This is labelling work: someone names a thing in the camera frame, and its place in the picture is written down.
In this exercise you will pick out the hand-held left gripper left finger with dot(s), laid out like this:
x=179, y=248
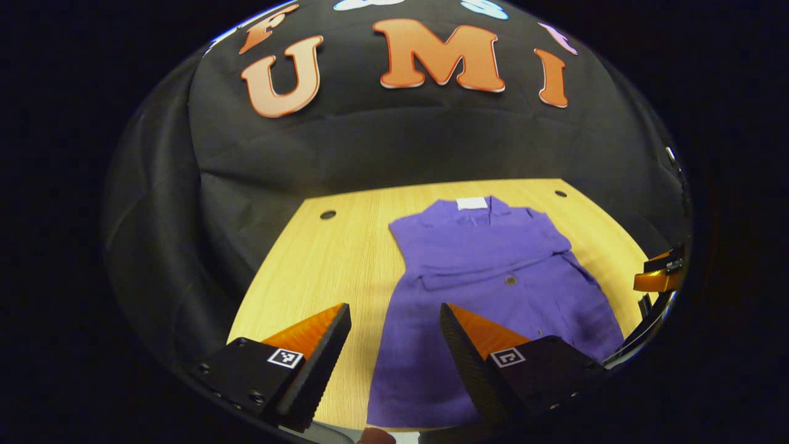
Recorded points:
x=320, y=370

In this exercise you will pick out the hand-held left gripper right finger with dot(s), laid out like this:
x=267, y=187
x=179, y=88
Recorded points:
x=468, y=364

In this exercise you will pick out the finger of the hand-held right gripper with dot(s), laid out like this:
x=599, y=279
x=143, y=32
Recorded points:
x=656, y=280
x=661, y=254

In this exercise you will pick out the purple button shirt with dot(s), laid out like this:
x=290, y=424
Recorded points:
x=487, y=308

